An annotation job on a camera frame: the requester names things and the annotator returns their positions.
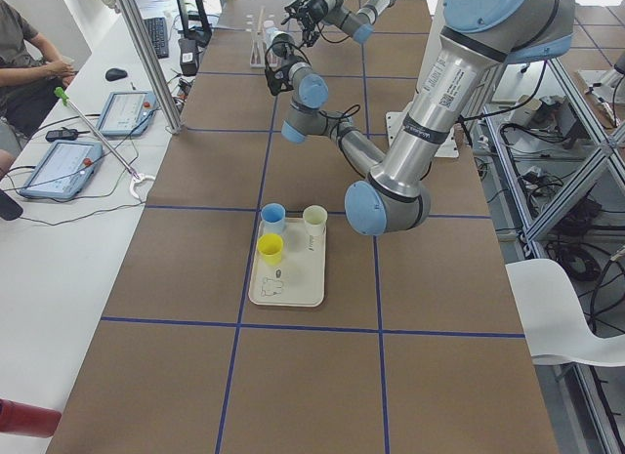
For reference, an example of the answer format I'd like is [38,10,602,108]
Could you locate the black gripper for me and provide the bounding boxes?
[264,41,309,96]
[281,0,328,47]

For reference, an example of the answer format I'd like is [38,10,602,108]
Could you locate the light blue cup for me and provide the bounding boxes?
[263,20,276,50]

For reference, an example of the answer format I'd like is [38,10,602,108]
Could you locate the grey cup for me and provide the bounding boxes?
[269,31,297,59]

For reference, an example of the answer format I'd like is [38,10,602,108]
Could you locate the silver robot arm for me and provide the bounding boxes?
[265,0,575,236]
[281,0,396,47]

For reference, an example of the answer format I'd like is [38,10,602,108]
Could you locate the wooden rack dowel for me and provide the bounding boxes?
[254,5,266,64]

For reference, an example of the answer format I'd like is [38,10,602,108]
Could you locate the cream white cup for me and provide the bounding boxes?
[302,205,328,237]

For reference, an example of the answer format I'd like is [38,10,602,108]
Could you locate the yellow cup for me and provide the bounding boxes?
[257,233,284,266]

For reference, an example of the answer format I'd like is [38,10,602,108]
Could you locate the black label box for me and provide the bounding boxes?
[178,37,199,76]

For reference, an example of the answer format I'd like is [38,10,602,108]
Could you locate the black monitor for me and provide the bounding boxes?
[176,0,213,48]

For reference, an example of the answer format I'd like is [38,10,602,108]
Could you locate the black keyboard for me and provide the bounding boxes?
[144,17,169,59]

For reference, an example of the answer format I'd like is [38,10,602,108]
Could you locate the far teach pendant tablet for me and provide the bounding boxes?
[97,91,158,138]

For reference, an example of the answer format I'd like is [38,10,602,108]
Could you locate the teach pendant tablet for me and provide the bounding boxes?
[97,91,158,138]
[18,140,104,200]

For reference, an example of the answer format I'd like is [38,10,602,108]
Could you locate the black computer mouse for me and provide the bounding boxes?
[104,67,128,82]

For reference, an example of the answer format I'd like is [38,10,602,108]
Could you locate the cream plastic tray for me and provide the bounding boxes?
[248,218,326,308]

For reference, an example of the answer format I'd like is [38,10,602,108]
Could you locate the metal grabber stick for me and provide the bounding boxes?
[54,87,155,200]

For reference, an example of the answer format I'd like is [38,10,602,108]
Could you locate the near teach pendant tablet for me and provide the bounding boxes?
[18,140,104,200]

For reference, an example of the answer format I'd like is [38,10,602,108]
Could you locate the seated person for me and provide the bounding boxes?
[0,0,79,172]

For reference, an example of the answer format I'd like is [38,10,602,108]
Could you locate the white plastic chair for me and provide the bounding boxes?
[506,259,624,367]

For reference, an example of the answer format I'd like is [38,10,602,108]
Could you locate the red fire extinguisher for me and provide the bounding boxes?
[1,399,62,438]

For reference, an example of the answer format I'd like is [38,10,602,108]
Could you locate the white wire cup rack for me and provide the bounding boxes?
[247,6,282,69]

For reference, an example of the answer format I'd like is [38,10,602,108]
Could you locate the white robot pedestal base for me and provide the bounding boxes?
[385,111,460,158]

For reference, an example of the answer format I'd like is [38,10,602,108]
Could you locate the aluminium frame post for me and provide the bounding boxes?
[115,0,183,135]

